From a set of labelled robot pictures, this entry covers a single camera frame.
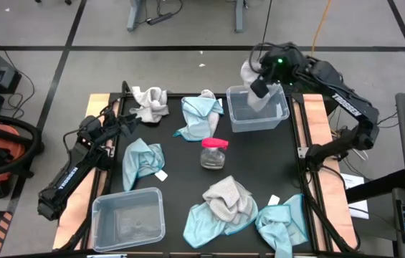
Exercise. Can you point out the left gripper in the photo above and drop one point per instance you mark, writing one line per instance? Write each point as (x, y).
(102, 129)

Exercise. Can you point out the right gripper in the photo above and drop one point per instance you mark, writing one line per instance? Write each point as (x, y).
(284, 64)

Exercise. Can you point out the grey waffle microfiber towel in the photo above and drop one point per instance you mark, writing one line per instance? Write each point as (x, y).
(247, 75)
(207, 94)
(150, 105)
(227, 200)

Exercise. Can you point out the blue microfiber towel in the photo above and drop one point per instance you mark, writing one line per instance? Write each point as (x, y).
(196, 118)
(139, 161)
(281, 225)
(200, 225)

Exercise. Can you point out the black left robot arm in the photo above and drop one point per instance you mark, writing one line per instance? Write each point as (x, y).
(67, 179)

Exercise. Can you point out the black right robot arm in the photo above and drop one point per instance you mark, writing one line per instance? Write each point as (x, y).
(347, 100)

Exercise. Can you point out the clear plastic bin with label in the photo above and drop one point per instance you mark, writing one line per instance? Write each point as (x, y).
(259, 122)

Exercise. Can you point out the wooden table side board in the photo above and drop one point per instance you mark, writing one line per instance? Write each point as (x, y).
(75, 215)
(317, 118)

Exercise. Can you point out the grey desk leg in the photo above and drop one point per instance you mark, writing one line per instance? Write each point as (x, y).
(239, 18)
(134, 16)

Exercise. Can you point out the clear spray bottle red trigger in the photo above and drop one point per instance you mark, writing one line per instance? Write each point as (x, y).
(213, 157)

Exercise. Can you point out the black power strip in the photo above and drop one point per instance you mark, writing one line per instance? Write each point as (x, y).
(160, 18)

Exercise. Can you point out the white paper sheet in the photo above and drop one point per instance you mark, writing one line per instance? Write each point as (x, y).
(360, 209)
(352, 181)

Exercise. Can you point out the black desk base bar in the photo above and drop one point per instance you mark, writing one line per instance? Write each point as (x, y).
(374, 189)

